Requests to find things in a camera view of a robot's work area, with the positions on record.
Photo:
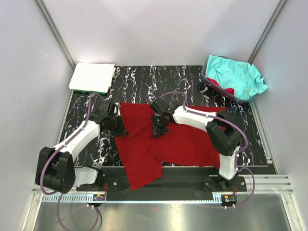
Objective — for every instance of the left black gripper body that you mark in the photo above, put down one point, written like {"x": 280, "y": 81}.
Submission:
{"x": 116, "y": 126}

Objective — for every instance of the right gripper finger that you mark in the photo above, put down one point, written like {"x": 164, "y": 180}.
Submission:
{"x": 156, "y": 134}
{"x": 163, "y": 131}

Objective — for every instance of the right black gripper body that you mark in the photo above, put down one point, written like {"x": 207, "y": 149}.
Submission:
{"x": 158, "y": 123}

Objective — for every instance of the red t shirt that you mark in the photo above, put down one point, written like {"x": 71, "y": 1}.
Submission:
{"x": 142, "y": 155}

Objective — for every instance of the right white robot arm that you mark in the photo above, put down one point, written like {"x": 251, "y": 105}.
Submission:
{"x": 224, "y": 136}

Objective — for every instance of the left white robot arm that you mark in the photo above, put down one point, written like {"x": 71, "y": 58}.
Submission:
{"x": 56, "y": 172}

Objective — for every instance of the folded white t shirt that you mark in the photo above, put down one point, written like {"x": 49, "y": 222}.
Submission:
{"x": 92, "y": 77}

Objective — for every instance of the crimson t shirt in basket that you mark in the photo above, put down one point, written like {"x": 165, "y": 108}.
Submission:
{"x": 228, "y": 90}

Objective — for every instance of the teal t shirt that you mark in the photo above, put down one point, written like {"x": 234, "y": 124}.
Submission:
{"x": 243, "y": 77}

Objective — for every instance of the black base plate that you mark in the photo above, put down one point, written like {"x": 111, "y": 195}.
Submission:
{"x": 199, "y": 185}

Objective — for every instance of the left cable duct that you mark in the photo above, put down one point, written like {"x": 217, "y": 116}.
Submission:
{"x": 75, "y": 198}

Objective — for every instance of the aluminium cross rail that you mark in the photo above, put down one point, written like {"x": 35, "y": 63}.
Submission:
{"x": 266, "y": 183}

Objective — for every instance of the left aluminium frame post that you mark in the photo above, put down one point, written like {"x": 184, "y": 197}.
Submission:
{"x": 54, "y": 30}

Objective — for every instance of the aluminium frame post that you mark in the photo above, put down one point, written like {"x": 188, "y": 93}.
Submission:
{"x": 269, "y": 26}
{"x": 54, "y": 30}

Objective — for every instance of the right aluminium frame post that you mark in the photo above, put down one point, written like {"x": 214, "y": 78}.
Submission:
{"x": 269, "y": 26}

